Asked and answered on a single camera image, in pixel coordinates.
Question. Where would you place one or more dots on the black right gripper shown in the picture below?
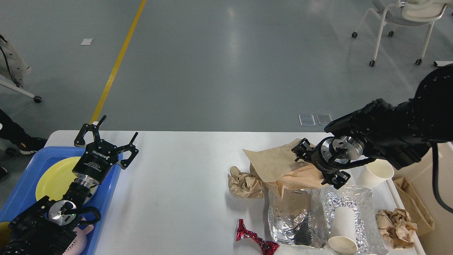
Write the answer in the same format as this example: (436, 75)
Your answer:
(330, 156)

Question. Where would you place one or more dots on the beige plastic bin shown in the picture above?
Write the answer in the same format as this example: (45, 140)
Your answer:
(439, 242)

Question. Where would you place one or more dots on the lying white paper cup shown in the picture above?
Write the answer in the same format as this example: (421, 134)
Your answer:
(342, 238)

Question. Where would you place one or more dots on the yellow plastic plate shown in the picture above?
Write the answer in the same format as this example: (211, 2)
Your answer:
(55, 182)

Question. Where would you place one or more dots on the blue ceramic mug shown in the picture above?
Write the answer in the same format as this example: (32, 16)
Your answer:
(5, 233)

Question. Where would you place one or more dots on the white chair base right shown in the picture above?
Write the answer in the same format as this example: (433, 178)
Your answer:
(441, 63)

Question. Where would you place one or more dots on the chair with beige coat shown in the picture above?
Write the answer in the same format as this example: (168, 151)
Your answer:
(14, 68)

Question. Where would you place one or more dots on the crumpled brown paper right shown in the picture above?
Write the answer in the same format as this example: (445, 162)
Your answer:
(397, 228)

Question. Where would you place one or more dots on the crumpled brown paper ball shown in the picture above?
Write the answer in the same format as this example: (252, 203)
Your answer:
(244, 185)

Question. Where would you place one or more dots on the aluminium foil tray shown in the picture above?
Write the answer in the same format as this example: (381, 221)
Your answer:
(359, 199)
(298, 218)

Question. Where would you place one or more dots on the red foil wrapper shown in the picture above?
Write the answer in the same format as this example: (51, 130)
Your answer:
(267, 247)

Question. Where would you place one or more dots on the upright white paper cup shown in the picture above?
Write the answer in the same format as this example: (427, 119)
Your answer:
(375, 173)

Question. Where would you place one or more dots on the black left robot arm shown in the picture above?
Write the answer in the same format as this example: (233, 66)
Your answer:
(48, 227)

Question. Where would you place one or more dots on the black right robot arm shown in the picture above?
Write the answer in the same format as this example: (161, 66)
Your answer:
(400, 134)

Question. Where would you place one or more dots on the white office chair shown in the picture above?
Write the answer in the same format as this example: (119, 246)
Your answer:
(405, 13)

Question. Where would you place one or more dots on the brown paper bag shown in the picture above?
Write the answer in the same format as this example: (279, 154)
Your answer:
(278, 169)

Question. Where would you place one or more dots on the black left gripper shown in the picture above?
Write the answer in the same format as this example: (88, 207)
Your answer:
(100, 156)

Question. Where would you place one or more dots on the brown paper in bin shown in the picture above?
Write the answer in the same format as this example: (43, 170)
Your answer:
(414, 206)

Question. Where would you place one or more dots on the person in black trousers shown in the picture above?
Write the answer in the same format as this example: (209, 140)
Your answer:
(18, 136)

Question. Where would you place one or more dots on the pink ceramic mug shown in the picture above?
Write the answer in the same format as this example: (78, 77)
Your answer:
(79, 243)

